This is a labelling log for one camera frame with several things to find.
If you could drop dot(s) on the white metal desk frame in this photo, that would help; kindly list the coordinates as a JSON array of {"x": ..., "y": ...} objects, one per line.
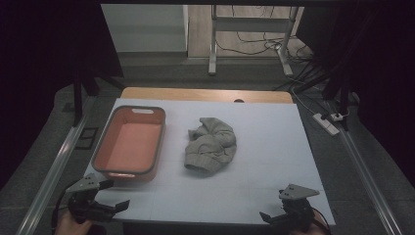
[{"x": 212, "y": 49}]

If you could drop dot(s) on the white table cover sheet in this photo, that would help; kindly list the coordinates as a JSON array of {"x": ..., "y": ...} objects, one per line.
[{"x": 277, "y": 147}]

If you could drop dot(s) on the white power strip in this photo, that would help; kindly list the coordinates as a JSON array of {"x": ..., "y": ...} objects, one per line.
[{"x": 324, "y": 124}]

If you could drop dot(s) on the black stand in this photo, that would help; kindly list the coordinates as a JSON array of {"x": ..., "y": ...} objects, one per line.
[
  {"x": 77, "y": 98},
  {"x": 344, "y": 98}
]

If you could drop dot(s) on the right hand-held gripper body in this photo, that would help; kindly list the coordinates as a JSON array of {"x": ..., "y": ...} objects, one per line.
[{"x": 298, "y": 192}]

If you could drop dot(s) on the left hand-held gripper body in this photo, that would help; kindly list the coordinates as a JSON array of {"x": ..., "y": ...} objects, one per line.
[{"x": 85, "y": 183}]

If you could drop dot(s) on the grey knitted sweater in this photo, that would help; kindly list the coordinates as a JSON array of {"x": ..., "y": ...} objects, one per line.
[{"x": 212, "y": 143}]

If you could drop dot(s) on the aluminium rail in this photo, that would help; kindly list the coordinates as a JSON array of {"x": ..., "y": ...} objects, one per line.
[
  {"x": 52, "y": 176},
  {"x": 365, "y": 169}
]

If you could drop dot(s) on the white cabinet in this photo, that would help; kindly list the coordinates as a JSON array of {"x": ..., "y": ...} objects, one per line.
[{"x": 143, "y": 29}]

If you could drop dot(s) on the person's right hand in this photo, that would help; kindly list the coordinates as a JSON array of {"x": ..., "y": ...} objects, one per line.
[{"x": 313, "y": 230}]

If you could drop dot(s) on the person's left hand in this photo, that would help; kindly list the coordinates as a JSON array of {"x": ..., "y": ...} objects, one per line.
[{"x": 70, "y": 226}]

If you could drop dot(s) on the white plug adapter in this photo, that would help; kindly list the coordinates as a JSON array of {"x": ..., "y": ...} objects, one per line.
[{"x": 336, "y": 117}]

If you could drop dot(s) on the black curtain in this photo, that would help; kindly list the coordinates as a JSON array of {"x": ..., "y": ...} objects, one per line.
[
  {"x": 385, "y": 65},
  {"x": 39, "y": 65}
]

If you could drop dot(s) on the orange plastic basin grey rim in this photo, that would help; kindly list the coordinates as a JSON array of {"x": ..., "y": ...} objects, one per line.
[{"x": 130, "y": 143}]

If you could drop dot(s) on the black floor outlet cover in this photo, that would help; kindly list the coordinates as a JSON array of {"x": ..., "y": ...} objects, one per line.
[{"x": 86, "y": 138}]

